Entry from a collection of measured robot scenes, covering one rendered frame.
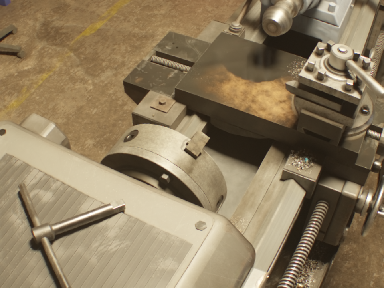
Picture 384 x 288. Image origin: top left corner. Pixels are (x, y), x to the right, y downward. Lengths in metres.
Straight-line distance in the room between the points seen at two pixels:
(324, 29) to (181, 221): 1.27
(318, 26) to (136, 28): 1.78
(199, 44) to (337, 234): 0.78
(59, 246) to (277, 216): 0.74
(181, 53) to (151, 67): 0.12
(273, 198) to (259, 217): 0.07
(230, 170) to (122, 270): 0.94
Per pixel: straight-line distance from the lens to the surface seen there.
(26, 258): 0.70
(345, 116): 1.28
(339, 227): 1.59
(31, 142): 0.84
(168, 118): 1.49
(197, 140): 0.97
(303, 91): 1.29
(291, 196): 1.37
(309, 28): 1.88
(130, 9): 3.60
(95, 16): 3.58
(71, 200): 0.74
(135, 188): 0.74
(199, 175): 0.96
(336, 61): 1.26
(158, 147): 0.96
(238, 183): 1.53
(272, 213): 1.32
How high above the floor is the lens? 1.92
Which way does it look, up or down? 45 degrees down
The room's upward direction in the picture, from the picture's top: 1 degrees clockwise
